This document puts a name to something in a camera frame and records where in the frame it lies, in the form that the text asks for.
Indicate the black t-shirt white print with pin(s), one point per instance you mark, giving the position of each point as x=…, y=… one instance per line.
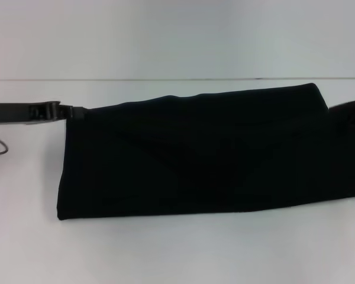
x=195, y=154

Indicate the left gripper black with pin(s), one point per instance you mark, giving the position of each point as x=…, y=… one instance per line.
x=9, y=113

